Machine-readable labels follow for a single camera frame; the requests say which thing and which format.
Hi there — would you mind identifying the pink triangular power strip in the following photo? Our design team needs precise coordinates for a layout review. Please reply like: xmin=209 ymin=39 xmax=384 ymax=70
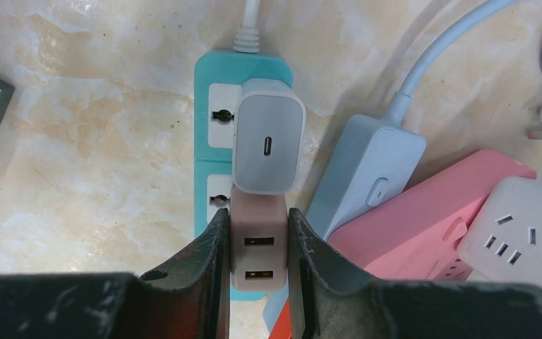
xmin=328 ymin=149 xmax=537 ymax=281

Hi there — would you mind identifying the light blue power strip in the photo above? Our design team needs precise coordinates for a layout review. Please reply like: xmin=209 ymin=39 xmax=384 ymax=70
xmin=262 ymin=0 xmax=542 ymax=334

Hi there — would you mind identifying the small white charger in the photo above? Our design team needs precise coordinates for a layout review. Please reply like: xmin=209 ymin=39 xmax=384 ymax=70
xmin=232 ymin=78 xmax=306 ymax=196

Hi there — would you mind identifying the white cube socket adapter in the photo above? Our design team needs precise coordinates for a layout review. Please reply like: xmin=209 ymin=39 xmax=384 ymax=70
xmin=457 ymin=177 xmax=542 ymax=287

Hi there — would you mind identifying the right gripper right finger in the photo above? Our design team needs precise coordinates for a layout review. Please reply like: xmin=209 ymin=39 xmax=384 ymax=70
xmin=288 ymin=208 xmax=542 ymax=338

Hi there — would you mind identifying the teal power strip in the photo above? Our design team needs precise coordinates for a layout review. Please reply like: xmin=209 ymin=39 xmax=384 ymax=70
xmin=193 ymin=49 xmax=294 ymax=302

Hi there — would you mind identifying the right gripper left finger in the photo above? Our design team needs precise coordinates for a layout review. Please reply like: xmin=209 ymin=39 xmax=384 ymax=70
xmin=0 ymin=208 xmax=230 ymax=338

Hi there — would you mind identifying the pink brown charger plug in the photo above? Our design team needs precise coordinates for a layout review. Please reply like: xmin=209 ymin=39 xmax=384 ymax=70
xmin=229 ymin=186 xmax=289 ymax=292

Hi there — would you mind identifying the red cube socket adapter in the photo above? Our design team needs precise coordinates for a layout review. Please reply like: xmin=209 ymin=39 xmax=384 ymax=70
xmin=268 ymin=301 xmax=292 ymax=339

